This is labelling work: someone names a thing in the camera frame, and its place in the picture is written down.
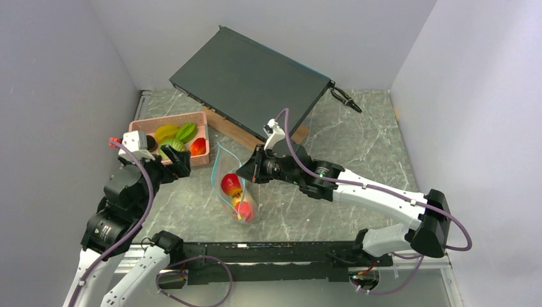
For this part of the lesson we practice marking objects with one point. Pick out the green star fruit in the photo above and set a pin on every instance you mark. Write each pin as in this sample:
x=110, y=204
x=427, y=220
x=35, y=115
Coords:
x=187, y=132

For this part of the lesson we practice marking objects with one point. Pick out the red apple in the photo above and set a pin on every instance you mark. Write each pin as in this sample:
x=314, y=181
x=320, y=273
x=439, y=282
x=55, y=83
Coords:
x=230, y=184

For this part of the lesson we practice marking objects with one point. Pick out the pink plastic basket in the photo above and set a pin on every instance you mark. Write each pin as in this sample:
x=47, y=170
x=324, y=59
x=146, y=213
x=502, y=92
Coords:
x=149, y=126

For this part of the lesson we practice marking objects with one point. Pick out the orange red pepper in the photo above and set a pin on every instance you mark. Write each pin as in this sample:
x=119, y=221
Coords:
x=198, y=147

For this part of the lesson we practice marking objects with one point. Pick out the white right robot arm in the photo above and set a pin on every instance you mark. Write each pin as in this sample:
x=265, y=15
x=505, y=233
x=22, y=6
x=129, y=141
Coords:
x=423, y=220

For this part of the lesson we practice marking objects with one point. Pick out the yellow lemon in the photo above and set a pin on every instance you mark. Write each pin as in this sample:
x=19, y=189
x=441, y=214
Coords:
x=237, y=200

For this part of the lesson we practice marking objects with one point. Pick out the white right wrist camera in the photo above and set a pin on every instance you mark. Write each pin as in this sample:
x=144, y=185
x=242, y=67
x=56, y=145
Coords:
x=274, y=132

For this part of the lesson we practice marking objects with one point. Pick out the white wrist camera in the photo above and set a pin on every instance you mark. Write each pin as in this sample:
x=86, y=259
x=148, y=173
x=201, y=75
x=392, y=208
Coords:
x=132, y=144
x=274, y=132

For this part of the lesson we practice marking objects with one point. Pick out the dark grey network switch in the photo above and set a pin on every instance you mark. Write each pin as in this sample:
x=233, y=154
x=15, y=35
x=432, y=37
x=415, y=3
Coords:
x=231, y=67

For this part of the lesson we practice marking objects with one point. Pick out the wooden board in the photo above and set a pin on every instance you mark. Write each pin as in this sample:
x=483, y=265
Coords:
x=243, y=123

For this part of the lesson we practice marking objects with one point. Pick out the red tomato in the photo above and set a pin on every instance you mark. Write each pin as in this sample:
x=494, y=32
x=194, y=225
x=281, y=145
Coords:
x=245, y=211

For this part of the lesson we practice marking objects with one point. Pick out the green cabbage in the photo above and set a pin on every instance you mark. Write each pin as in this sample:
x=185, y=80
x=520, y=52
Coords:
x=174, y=143

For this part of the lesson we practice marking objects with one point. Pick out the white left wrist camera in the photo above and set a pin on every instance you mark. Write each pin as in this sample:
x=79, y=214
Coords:
x=132, y=144

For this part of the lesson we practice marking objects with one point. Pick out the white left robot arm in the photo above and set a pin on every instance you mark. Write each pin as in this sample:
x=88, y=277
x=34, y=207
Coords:
x=128, y=198

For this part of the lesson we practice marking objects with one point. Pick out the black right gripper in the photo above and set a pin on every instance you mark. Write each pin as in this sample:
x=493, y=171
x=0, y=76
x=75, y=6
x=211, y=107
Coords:
x=252, y=169

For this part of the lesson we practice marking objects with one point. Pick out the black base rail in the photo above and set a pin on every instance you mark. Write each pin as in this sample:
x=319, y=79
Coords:
x=215, y=262

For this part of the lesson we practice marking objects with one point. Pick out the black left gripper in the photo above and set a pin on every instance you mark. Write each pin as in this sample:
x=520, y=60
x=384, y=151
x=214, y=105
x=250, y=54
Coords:
x=180, y=159

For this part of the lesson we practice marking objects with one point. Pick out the clear zip top bag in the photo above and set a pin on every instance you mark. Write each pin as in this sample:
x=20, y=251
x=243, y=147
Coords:
x=227, y=162

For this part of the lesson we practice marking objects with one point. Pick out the black cable connector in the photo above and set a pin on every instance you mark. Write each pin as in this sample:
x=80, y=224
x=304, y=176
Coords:
x=345, y=99

